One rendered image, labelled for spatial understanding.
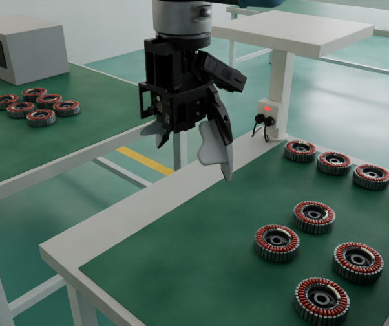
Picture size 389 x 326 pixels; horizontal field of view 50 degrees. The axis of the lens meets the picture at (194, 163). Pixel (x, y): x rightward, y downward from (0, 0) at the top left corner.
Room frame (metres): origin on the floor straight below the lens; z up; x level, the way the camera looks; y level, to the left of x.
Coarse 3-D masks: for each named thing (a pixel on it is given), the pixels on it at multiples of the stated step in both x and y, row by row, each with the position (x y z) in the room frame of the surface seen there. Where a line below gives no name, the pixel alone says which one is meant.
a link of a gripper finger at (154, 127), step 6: (156, 120) 0.57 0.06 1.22; (150, 126) 0.57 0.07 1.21; (156, 126) 0.58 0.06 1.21; (144, 132) 0.57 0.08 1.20; (150, 132) 0.58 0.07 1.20; (156, 132) 0.60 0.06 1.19; (162, 132) 0.60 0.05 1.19; (168, 132) 0.60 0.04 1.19; (156, 138) 0.61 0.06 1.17; (162, 138) 0.60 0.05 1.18; (168, 138) 0.61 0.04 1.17; (156, 144) 0.61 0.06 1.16; (162, 144) 0.61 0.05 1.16
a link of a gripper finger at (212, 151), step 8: (200, 128) 0.51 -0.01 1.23; (208, 128) 0.52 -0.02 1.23; (216, 128) 0.52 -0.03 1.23; (208, 136) 0.51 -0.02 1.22; (216, 136) 0.52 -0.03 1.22; (208, 144) 0.50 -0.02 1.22; (216, 144) 0.51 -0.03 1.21; (200, 152) 0.49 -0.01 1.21; (208, 152) 0.50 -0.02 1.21; (216, 152) 0.51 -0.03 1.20; (224, 152) 0.51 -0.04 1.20; (232, 152) 0.51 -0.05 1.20; (200, 160) 0.48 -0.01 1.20; (208, 160) 0.49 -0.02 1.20; (216, 160) 0.50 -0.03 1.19; (224, 160) 0.50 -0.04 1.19; (232, 160) 0.51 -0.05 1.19; (224, 168) 0.51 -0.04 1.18; (232, 168) 0.51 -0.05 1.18; (224, 176) 0.51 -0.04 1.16
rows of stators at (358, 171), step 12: (288, 144) 1.34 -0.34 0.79; (300, 144) 1.36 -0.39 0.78; (312, 144) 1.34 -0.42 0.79; (288, 156) 1.30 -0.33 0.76; (300, 156) 1.27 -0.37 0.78; (312, 156) 1.28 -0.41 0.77; (324, 156) 1.26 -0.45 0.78; (336, 156) 1.27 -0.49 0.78; (324, 168) 1.20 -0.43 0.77; (336, 168) 1.19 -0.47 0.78; (348, 168) 1.20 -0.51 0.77; (360, 168) 1.17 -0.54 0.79; (372, 168) 1.18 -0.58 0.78; (360, 180) 1.12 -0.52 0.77; (372, 180) 1.10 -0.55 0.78; (384, 180) 1.10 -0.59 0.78
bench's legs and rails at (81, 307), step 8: (72, 288) 0.82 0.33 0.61; (72, 296) 0.83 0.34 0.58; (80, 296) 0.82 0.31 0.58; (72, 304) 0.84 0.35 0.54; (80, 304) 0.82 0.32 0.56; (88, 304) 0.84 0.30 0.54; (72, 312) 0.84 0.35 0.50; (80, 312) 0.81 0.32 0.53; (88, 312) 0.83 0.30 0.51; (80, 320) 0.82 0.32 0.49; (88, 320) 0.83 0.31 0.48; (96, 320) 0.85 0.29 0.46
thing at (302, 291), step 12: (300, 288) 0.66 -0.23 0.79; (312, 288) 0.67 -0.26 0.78; (324, 288) 0.67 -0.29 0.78; (336, 288) 0.66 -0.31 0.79; (300, 300) 0.62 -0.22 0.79; (312, 300) 0.64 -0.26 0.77; (324, 300) 0.64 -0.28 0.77; (336, 300) 0.63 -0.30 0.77; (348, 300) 0.63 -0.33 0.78; (300, 312) 0.61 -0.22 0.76; (312, 312) 0.59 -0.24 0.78; (324, 312) 0.59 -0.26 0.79; (336, 312) 0.59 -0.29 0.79; (324, 324) 0.58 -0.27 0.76; (336, 324) 0.58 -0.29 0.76
